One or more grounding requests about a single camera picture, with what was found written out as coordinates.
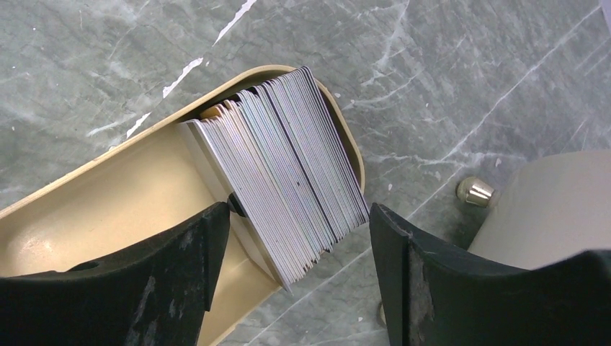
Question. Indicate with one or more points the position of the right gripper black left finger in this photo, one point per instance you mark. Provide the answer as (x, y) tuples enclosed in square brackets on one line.
[(155, 292)]

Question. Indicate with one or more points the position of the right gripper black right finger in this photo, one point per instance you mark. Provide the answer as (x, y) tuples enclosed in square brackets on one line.
[(435, 293)]

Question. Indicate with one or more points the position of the tan oval tray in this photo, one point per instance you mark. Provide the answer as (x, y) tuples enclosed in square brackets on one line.
[(143, 187)]

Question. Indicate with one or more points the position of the grey credit card stack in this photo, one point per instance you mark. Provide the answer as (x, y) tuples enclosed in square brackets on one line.
[(278, 153)]

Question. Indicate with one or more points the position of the cream orange drawer box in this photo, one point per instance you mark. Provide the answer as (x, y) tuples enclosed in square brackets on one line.
[(552, 208)]

